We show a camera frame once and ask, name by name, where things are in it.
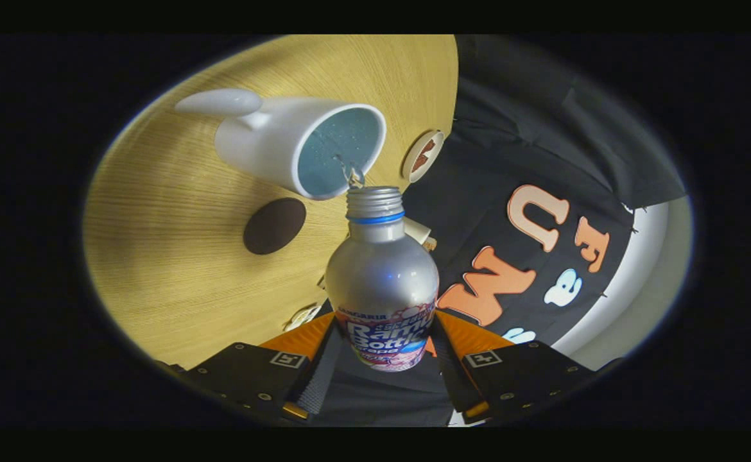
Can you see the small white plate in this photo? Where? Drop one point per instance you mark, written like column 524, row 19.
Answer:
column 409, row 168

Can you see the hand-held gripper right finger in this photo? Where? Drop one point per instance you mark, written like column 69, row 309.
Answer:
column 456, row 378

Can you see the wooden table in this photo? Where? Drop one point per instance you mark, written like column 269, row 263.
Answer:
column 176, row 256

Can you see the white divided dish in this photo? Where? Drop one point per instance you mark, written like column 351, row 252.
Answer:
column 302, row 317

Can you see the round brown coaster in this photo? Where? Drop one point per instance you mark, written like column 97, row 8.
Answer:
column 275, row 226

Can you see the silver juice bottle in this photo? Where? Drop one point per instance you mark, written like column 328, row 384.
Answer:
column 382, row 276

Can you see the toast slice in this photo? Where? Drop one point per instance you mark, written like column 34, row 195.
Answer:
column 430, row 244

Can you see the brown food piece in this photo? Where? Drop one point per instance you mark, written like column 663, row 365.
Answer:
column 430, row 147
column 419, row 163

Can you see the white toaster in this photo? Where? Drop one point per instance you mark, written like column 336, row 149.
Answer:
column 415, row 229

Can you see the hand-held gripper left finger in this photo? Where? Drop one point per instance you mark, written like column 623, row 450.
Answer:
column 247, row 378

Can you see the white cup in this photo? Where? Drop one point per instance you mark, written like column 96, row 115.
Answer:
column 260, row 141

